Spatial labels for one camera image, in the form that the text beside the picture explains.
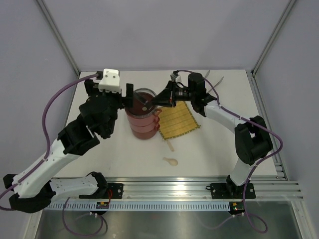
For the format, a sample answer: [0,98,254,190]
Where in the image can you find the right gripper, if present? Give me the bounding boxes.
[152,80,195,108]

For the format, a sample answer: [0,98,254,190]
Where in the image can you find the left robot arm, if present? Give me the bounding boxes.
[1,75,134,214]

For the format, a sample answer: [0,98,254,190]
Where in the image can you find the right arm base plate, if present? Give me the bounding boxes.
[205,183,256,199]

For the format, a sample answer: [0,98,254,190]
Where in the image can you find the white slotted cable duct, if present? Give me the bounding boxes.
[48,202,231,211]

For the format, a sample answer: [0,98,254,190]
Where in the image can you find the purple cable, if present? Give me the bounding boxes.
[0,73,108,236]
[174,69,285,234]

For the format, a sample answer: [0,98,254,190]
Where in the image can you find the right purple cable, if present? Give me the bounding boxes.
[174,69,285,234]

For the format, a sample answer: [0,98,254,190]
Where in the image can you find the aluminium rail frame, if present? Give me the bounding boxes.
[24,163,307,239]

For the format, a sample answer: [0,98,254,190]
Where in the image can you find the beige spoon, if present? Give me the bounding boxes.
[163,157,178,166]

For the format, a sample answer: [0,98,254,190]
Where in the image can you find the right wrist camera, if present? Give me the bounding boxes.
[170,70,181,82]

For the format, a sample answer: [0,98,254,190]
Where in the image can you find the red steel bowl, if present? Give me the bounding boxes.
[127,113,159,126]
[132,128,158,140]
[130,121,160,133]

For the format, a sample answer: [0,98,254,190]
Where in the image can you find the bamboo woven tray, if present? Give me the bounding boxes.
[159,102,200,140]

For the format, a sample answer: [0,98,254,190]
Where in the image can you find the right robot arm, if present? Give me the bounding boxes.
[151,71,273,198]

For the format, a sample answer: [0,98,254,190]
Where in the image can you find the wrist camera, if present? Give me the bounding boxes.
[98,68,121,93]
[170,70,181,82]

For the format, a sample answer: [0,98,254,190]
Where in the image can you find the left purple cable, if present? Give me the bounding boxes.
[0,73,108,236]

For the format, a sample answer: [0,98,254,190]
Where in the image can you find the metal tongs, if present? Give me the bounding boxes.
[204,70,224,93]

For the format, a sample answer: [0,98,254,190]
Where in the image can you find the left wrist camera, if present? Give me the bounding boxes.
[98,68,121,93]

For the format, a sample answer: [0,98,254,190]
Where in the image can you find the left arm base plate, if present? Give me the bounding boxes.
[79,183,124,199]

